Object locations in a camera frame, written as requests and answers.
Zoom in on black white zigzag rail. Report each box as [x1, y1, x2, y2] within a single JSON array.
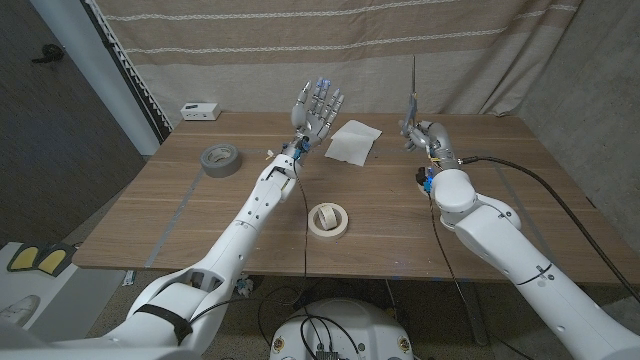
[[82, 0, 175, 144]]

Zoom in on white door frame post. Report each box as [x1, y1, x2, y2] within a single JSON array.
[[29, 0, 162, 157]]

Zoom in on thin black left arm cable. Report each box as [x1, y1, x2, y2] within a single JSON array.
[[188, 159, 309, 326]]

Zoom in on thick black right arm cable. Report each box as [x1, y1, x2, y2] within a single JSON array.
[[459, 155, 640, 304]]

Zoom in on yellow black foot pedal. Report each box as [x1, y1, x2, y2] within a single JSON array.
[[6, 243, 44, 274], [42, 244, 79, 277]]

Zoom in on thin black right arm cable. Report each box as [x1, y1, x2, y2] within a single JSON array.
[[427, 192, 536, 360]]

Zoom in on orange grey handled scissors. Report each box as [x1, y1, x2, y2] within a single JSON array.
[[399, 54, 420, 139]]

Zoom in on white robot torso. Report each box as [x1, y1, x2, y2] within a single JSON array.
[[269, 298, 415, 360]]

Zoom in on grey table leg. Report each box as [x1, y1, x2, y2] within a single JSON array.
[[458, 282, 489, 347]]

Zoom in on grey tape strip marking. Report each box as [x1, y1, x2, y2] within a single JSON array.
[[493, 163, 544, 249], [143, 168, 206, 269]]

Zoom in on beige striped curtain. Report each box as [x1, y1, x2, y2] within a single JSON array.
[[94, 0, 584, 126]]

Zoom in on white shoe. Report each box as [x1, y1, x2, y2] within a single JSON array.
[[0, 294, 41, 326]]

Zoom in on white tissue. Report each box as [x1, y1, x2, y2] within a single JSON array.
[[324, 119, 383, 167]]

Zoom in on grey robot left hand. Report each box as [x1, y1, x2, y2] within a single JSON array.
[[284, 77, 346, 155]]

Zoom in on small beige masking tape roll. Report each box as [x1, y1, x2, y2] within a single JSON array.
[[317, 203, 339, 231]]

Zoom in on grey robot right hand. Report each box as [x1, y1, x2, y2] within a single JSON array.
[[398, 118, 462, 173]]

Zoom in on black door handle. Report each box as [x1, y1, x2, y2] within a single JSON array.
[[31, 43, 65, 65]]

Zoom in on grey duct tape roll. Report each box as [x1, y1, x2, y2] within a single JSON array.
[[200, 143, 244, 179]]

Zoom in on crumpled blue white wad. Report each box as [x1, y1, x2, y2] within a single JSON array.
[[234, 274, 255, 299]]

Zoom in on large beige masking tape roll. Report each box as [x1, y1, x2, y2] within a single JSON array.
[[306, 202, 350, 240]]

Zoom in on black torso cable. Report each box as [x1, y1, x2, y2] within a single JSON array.
[[294, 314, 362, 359]]

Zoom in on white floor platform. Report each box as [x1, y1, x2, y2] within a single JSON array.
[[0, 242, 127, 347]]

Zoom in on white power strip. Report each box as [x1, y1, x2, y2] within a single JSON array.
[[180, 102, 222, 122]]

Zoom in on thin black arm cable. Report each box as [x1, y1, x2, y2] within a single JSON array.
[[427, 192, 536, 360], [188, 159, 309, 326]]

